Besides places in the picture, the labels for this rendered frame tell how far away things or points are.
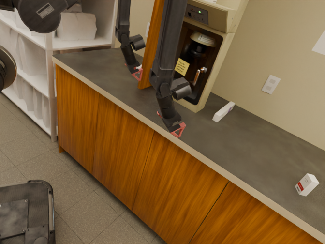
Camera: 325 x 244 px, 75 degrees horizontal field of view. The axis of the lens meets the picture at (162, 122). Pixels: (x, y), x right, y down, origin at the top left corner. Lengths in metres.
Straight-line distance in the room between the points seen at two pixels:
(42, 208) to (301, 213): 1.37
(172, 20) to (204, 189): 0.82
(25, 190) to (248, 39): 1.73
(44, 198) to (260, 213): 1.26
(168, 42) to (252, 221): 0.87
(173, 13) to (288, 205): 0.84
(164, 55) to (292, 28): 0.99
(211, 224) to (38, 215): 1.01
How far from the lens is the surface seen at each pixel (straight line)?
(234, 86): 1.62
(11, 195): 1.67
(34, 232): 1.46
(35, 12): 0.55
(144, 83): 1.38
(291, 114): 1.60
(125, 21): 1.13
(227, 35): 1.15
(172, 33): 0.66
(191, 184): 1.18
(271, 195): 1.03
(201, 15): 1.13
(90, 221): 1.78
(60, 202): 1.87
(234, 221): 1.21
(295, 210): 1.05
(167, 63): 0.68
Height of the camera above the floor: 1.55
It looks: 34 degrees down
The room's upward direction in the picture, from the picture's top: 17 degrees clockwise
